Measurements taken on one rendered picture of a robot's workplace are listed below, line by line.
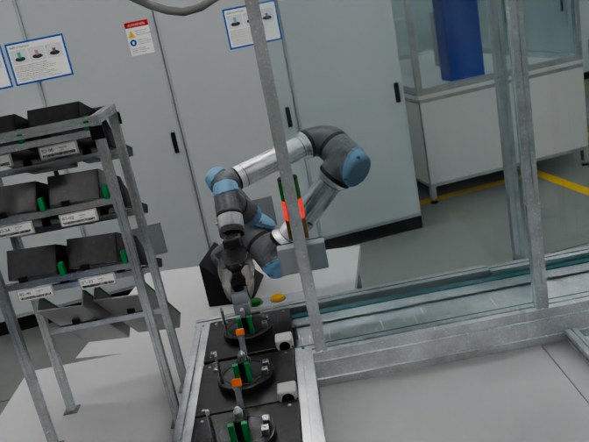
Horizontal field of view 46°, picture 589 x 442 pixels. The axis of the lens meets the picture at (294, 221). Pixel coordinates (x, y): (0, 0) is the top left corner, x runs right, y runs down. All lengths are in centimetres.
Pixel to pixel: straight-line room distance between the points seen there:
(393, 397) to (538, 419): 34
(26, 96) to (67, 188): 314
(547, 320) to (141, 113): 344
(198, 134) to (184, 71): 43
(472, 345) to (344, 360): 33
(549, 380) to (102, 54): 368
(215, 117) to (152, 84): 46
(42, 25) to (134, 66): 60
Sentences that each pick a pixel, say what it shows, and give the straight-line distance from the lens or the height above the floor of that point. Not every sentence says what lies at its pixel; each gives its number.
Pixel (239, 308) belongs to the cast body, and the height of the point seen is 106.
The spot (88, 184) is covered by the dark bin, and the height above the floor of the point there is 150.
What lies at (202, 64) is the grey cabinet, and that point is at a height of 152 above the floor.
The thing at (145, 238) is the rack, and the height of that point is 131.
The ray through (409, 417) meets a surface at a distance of 171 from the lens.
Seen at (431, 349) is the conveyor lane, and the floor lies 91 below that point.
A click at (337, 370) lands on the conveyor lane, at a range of 186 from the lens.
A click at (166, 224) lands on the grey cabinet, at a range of 496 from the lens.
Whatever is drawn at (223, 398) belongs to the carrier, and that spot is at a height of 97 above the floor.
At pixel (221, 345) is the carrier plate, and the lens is 195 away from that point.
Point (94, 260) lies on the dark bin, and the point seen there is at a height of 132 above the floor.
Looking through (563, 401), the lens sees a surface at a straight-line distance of 173.
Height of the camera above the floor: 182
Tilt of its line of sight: 17 degrees down
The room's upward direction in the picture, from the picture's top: 11 degrees counter-clockwise
